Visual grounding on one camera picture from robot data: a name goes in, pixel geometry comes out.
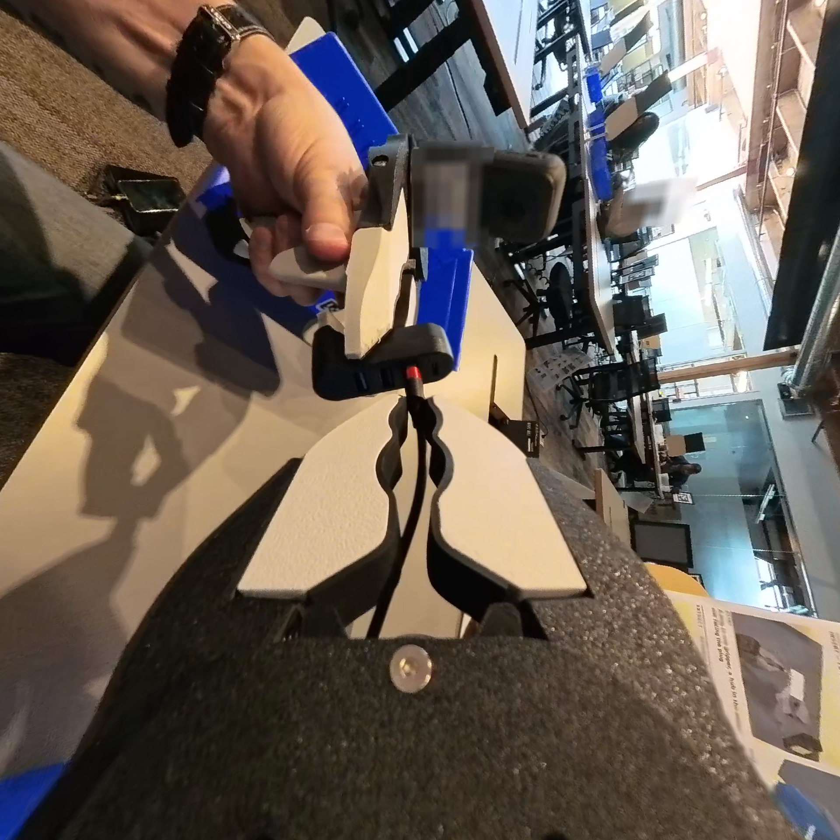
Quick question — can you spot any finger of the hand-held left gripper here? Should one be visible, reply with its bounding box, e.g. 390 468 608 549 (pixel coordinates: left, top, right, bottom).
302 310 347 347
343 220 416 362

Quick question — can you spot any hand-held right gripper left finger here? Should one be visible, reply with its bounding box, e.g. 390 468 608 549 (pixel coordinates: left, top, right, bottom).
238 394 403 599

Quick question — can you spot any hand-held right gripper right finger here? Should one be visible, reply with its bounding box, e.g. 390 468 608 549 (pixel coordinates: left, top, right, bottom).
427 395 587 601

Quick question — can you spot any black usb hub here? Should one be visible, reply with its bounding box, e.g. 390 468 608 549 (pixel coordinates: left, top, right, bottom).
311 323 455 401

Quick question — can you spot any black red usb cable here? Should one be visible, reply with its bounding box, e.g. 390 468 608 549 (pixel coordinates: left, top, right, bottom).
364 366 439 641

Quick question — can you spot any person's left hand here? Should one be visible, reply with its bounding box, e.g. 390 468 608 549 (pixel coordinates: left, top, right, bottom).
202 34 372 306

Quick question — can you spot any wooden top desk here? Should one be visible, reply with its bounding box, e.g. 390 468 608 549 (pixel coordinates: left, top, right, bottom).
468 0 547 133
576 98 616 357

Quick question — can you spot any black office chair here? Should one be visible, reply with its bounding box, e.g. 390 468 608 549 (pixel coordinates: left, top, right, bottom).
524 261 580 343

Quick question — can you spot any printed plastic bag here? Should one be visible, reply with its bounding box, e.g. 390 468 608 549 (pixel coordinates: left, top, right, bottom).
527 350 586 396

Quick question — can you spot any black floor box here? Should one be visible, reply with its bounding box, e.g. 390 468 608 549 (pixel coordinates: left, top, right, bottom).
91 164 186 232

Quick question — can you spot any black wristwatch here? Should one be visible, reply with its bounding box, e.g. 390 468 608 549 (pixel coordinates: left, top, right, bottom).
165 3 274 149

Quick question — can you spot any printed instruction board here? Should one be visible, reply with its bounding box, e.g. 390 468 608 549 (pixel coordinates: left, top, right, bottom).
661 560 840 840

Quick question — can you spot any silver ceiling pipe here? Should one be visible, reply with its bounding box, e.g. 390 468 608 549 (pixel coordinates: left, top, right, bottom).
786 258 840 396

